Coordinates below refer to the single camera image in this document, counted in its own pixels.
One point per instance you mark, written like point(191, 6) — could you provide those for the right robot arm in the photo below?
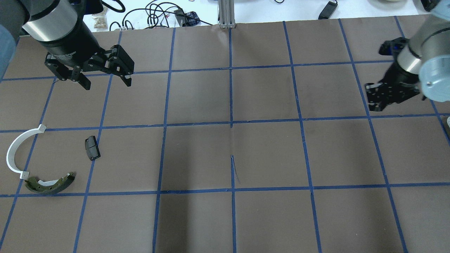
point(421, 64)

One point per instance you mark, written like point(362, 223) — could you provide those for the green brake shoe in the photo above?
point(49, 187)

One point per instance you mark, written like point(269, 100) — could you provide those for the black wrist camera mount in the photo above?
point(393, 47)

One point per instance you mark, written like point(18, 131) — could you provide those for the aluminium frame post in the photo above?
point(226, 14)

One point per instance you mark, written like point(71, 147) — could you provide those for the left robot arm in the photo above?
point(46, 20)

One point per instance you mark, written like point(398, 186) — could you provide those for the black power adapter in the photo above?
point(328, 10)

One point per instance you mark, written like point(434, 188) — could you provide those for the black brake pad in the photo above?
point(91, 147)

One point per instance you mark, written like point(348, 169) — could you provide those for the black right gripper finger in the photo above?
point(381, 91)
point(400, 98)

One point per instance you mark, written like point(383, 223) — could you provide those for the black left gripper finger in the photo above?
point(114, 61)
point(63, 73)

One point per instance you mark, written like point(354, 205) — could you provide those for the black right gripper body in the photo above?
point(400, 77)

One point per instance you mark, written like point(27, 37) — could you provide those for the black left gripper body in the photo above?
point(69, 43)

